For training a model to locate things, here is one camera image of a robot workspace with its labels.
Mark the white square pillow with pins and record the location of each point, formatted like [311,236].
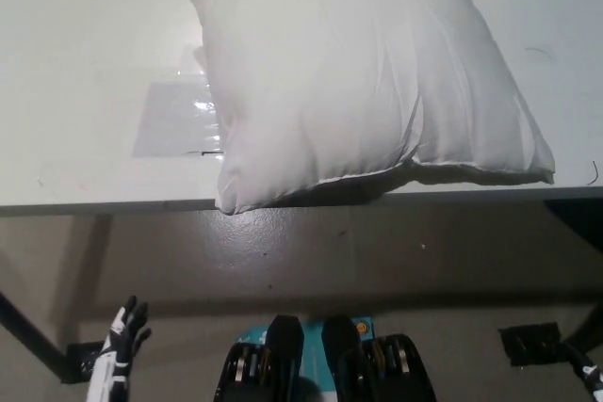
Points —
[353,82]

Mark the thin dark curved thread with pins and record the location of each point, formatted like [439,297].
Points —
[537,49]

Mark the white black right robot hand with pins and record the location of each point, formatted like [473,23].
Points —
[591,374]

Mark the thin dark hooked thread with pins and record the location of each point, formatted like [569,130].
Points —
[595,176]

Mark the grey laminated sheet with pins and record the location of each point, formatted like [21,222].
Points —
[174,124]

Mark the black slanted table leg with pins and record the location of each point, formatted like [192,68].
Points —
[33,331]
[586,326]

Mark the black robot legs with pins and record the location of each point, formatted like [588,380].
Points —
[339,364]

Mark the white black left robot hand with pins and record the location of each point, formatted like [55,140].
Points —
[115,355]

